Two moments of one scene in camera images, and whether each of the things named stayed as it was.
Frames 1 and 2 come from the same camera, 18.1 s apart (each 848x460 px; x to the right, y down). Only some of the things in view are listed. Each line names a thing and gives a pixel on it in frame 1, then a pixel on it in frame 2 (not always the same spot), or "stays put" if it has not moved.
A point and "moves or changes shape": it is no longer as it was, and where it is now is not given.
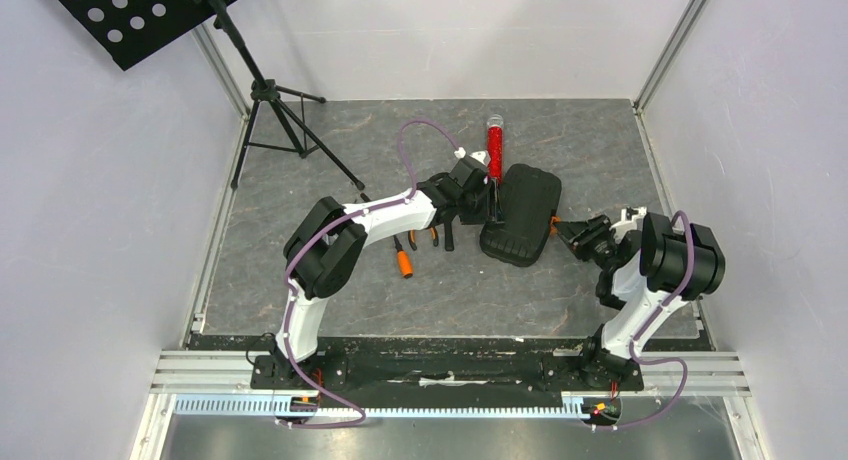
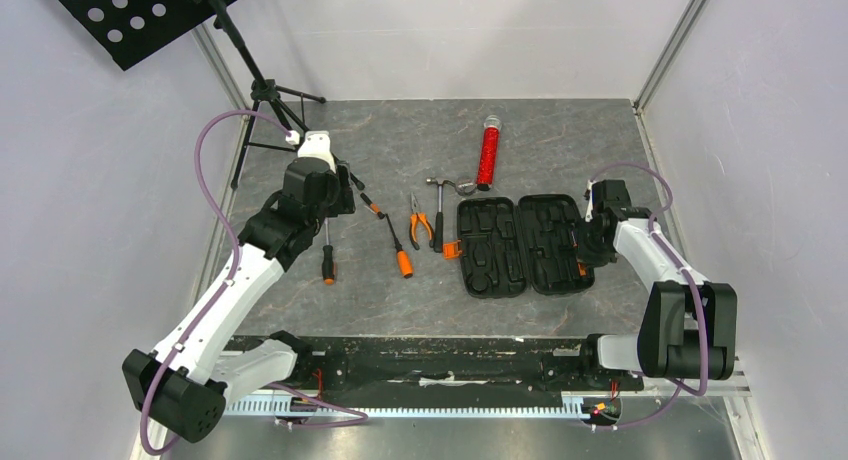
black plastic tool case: [530, 198] moves or changes shape
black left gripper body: [475, 210] -> [340, 198]
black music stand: [130, 19] stays put
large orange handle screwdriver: [404, 258] stays put
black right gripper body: [584, 233] stays put
